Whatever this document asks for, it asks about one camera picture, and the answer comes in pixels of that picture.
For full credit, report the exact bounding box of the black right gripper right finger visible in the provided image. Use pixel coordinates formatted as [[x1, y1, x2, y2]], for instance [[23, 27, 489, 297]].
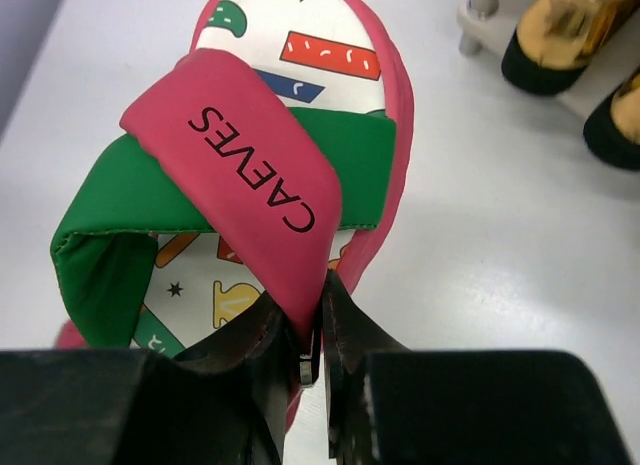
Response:
[[321, 271, 632, 464]]

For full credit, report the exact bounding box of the right gold loafer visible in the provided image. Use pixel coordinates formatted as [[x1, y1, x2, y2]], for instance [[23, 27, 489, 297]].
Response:
[[583, 68, 639, 172]]

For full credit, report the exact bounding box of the gold loafer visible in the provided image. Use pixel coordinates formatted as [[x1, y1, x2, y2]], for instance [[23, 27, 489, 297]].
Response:
[[583, 68, 639, 172], [501, 0, 639, 97]]

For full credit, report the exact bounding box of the pink flip-flop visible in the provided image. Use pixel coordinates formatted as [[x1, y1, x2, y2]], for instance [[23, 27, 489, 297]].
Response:
[[49, 0, 417, 431]]

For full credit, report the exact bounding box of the white two-tier shoe shelf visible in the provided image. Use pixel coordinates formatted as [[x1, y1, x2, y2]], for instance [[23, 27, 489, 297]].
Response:
[[457, 0, 639, 119]]

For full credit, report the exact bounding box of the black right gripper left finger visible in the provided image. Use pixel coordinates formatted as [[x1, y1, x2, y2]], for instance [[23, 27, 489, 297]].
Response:
[[1, 295, 290, 464]]

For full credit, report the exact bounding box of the left gold loafer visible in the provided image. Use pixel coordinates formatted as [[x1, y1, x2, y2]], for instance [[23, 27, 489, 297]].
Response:
[[501, 0, 639, 97]]

